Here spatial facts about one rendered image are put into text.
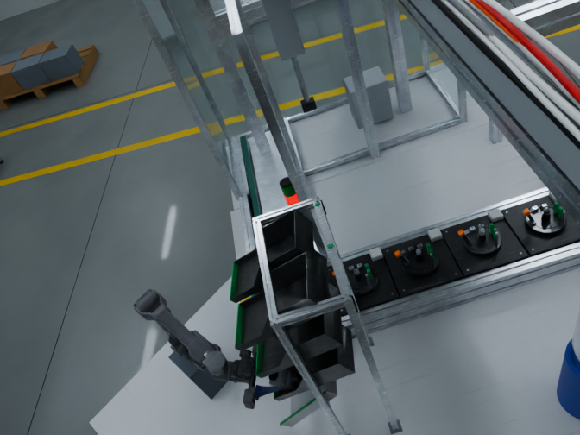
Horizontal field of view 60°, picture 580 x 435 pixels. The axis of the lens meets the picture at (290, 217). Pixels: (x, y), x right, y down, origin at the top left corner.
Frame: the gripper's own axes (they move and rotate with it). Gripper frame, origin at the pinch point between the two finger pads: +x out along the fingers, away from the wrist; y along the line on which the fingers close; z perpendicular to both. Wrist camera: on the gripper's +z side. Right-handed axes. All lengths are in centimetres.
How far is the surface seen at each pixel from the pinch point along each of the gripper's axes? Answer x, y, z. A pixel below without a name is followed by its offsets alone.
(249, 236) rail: -26, 78, -44
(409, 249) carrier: 43, 62, -20
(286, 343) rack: 6.8, -2.9, 33.1
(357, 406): 27.1, 4.3, -35.1
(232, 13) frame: -20, 85, 63
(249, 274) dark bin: -7.1, 19.2, 24.6
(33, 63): -376, 417, -216
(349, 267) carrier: 21, 54, -26
